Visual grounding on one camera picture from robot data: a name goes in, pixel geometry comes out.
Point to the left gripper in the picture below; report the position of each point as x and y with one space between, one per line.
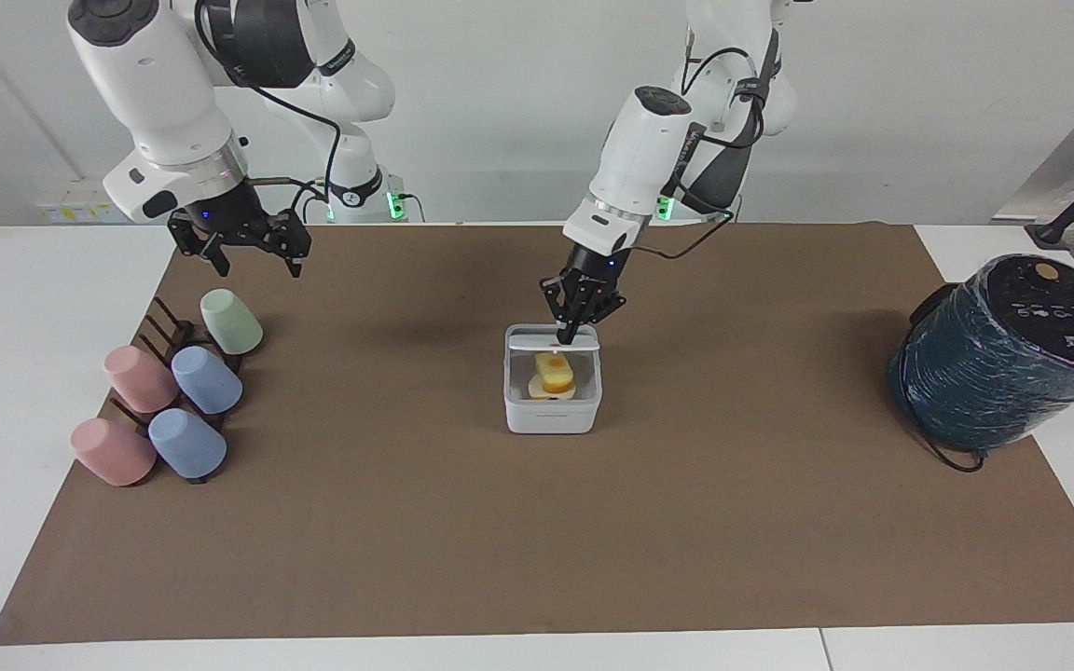
593 264

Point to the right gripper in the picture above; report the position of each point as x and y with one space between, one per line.
220 216

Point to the white trash can lid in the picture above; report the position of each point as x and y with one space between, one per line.
537 343

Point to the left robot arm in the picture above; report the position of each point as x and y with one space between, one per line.
635 149

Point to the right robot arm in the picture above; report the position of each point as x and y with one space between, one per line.
159 84

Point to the yellow trash piece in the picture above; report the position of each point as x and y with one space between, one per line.
557 373

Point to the cream round trash piece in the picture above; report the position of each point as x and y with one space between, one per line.
537 390

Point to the white square trash can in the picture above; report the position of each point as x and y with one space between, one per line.
551 410

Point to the green plastic cup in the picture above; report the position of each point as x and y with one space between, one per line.
229 321

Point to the dark brown cup rack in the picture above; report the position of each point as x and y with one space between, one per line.
167 331

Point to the blue plastic cup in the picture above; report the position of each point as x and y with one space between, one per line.
207 377
186 445

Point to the pink plastic cup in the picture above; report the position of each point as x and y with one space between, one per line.
113 452
138 377

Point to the film-wrapped black round appliance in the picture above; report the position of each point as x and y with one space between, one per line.
1003 363

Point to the white wall power strip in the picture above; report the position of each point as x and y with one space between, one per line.
80 207

